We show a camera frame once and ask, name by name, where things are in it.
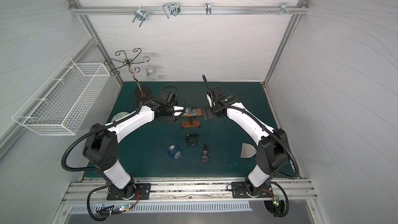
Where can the hanging clear wine glass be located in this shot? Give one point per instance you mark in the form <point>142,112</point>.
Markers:
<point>150,70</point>

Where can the white slotted cable duct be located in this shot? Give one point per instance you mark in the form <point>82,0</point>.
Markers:
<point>170,207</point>

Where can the slim black analog watch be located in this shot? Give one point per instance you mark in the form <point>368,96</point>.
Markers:
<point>205,158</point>
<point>194,112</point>

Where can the blue translucent watch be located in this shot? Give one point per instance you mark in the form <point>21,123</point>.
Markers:
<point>174,152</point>

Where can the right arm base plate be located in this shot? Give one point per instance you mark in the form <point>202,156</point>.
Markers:
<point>243,190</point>

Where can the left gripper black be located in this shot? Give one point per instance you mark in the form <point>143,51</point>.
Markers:
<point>173,112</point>

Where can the wooden T-shaped watch stand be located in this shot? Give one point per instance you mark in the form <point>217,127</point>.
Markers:
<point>191,123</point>

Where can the aluminium crossbar rail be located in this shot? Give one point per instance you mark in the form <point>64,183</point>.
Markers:
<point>185,10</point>

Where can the green table mat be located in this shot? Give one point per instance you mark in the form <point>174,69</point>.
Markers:
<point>144,152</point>

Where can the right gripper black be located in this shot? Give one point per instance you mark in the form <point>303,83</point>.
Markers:
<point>210,112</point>

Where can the chunky black digital watch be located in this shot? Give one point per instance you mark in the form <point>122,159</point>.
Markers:
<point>192,139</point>

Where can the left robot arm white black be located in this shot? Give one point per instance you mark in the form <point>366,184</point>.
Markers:
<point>102,147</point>

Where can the metal clamp bracket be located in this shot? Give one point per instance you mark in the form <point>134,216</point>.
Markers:
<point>283,10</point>
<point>140,16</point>
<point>171,9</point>
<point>208,8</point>

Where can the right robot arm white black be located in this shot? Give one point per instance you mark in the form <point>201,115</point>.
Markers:
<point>271,145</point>

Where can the green patterned ceramic bowl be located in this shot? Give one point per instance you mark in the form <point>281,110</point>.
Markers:
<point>119,116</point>

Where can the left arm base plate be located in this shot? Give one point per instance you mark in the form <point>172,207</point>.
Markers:
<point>141,191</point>

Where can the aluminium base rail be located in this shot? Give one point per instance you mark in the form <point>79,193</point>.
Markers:
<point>215,189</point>

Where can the metal scraper with wooden handle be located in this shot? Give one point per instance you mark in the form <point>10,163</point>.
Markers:
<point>247,151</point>

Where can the white wire basket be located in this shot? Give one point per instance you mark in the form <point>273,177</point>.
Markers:
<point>62,103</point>

